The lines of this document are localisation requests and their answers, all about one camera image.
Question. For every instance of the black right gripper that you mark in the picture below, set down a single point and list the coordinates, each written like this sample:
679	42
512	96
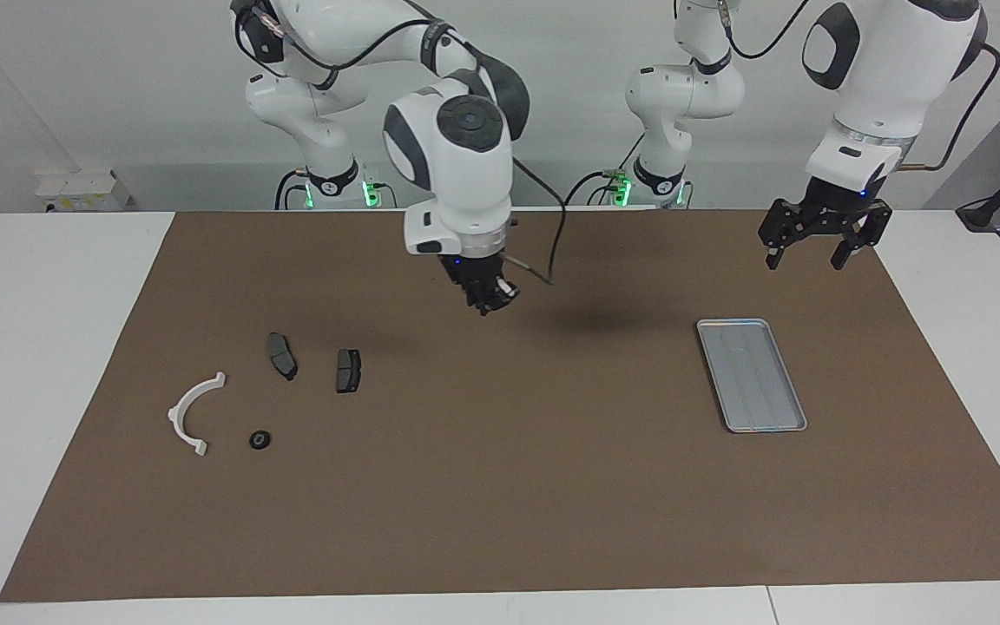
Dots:
472	269

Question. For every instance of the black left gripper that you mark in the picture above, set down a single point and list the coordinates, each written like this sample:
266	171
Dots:
830	208

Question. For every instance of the small black round part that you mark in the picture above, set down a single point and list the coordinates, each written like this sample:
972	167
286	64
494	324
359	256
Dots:
259	440

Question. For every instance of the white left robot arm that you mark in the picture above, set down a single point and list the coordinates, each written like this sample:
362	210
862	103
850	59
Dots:
882	78

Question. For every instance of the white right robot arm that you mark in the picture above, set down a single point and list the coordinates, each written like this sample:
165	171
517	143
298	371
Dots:
465	174

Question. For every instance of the silver metal tray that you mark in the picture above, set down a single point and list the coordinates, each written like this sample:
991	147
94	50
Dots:
752	378

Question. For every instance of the rectangular dark brake pad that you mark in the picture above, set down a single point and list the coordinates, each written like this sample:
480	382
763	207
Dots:
348	371

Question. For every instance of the brown table mat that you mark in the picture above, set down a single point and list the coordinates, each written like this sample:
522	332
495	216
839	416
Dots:
500	486

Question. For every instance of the elongated dark brake pad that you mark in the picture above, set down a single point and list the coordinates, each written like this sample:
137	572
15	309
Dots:
281	356

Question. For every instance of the white power strip box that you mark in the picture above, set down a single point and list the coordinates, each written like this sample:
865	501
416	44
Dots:
83	191

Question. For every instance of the white curved plastic bracket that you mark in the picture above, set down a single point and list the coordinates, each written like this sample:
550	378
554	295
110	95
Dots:
177	415

